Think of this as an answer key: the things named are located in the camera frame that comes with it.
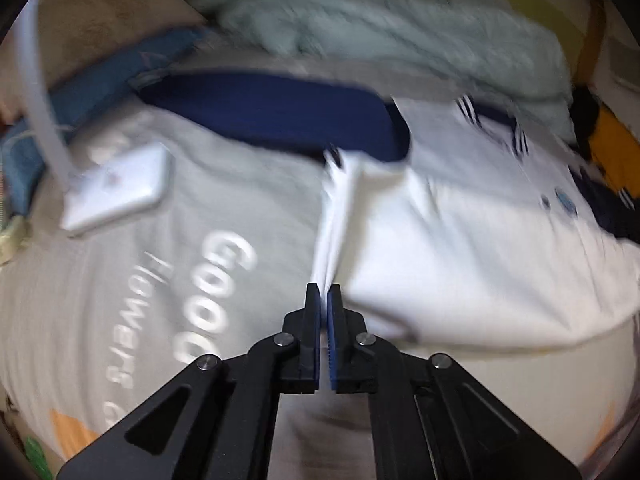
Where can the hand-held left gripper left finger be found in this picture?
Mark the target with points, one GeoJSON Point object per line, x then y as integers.
{"type": "Point", "coordinates": [313, 320]}

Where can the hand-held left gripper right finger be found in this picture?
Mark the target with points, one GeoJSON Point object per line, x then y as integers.
{"type": "Point", "coordinates": [334, 325]}

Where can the navy and white striped jacket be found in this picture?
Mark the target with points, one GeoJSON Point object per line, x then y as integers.
{"type": "Point", "coordinates": [475, 240]}

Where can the grey printed bed sheet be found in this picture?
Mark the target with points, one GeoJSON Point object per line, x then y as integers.
{"type": "Point", "coordinates": [240, 205]}

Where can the light blue blanket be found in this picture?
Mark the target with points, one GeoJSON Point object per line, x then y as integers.
{"type": "Point", "coordinates": [375, 25]}

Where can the blue cloth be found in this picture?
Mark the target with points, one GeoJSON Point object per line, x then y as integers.
{"type": "Point", "coordinates": [100, 85]}

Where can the black cloth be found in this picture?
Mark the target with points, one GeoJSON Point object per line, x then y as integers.
{"type": "Point", "coordinates": [582, 110]}

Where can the orange cloth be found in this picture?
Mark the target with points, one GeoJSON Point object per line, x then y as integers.
{"type": "Point", "coordinates": [617, 145]}

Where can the beige pillow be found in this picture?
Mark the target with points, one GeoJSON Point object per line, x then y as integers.
{"type": "Point", "coordinates": [100, 15]}

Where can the wooden bed frame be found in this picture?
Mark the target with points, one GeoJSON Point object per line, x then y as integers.
{"type": "Point", "coordinates": [592, 35]}

